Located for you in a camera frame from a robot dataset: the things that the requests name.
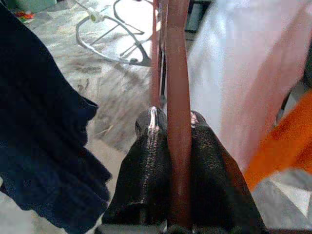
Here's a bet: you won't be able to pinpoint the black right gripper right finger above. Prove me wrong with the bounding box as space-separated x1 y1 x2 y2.
190 111 267 234

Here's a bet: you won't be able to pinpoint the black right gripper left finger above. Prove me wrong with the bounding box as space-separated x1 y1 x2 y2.
102 106 173 226

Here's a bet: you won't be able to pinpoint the reddish pink plastic hanger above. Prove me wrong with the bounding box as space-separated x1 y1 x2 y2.
150 0 193 231

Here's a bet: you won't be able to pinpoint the navy blue garment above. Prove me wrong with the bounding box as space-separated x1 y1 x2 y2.
0 2 113 234

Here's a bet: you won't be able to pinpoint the orange t-shirt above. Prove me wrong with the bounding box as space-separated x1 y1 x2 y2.
243 90 312 191

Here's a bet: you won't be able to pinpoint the white t-shirt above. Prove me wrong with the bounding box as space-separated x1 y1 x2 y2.
187 0 312 171

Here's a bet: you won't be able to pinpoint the white metal baby bouncer frame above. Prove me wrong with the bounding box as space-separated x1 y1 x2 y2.
75 0 154 68

